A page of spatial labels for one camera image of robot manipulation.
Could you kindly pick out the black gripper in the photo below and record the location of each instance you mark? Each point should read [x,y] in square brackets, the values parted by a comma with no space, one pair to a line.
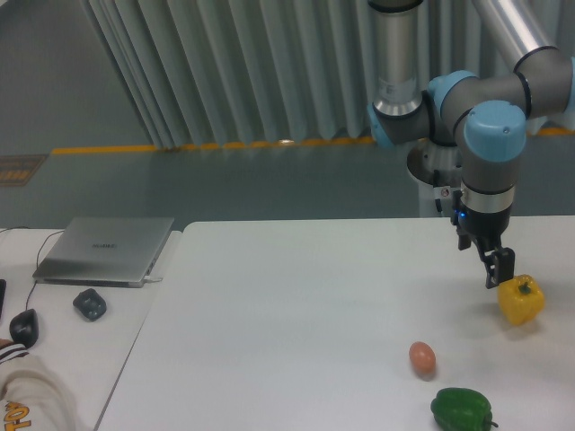
[485,230]

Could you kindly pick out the yellow bell pepper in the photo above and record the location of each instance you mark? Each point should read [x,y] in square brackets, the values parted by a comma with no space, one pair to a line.
[520,299]

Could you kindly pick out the cream sleeved forearm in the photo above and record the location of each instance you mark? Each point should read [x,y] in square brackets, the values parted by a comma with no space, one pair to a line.
[32,397]

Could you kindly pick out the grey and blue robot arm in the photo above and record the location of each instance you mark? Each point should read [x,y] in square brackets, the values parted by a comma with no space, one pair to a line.
[481,122]

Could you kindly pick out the green bell pepper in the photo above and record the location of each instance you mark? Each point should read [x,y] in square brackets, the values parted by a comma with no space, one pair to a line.
[462,409]

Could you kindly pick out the brown egg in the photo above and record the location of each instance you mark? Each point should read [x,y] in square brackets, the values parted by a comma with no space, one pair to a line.
[422,357]

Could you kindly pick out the grey pleated curtain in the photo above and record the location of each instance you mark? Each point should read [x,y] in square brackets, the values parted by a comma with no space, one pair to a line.
[251,71]

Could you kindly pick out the silver closed laptop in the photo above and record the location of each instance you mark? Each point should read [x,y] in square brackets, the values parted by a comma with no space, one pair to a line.
[105,251]

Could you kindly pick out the black power adapter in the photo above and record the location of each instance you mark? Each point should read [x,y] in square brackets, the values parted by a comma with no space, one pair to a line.
[90,304]

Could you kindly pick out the black computer mouse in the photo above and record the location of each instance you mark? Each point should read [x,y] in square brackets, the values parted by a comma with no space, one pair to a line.
[24,328]

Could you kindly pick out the black device at left edge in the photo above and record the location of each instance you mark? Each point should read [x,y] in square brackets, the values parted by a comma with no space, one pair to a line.
[3,287]

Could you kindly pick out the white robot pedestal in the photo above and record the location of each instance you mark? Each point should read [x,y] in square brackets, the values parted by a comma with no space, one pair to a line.
[436,169]

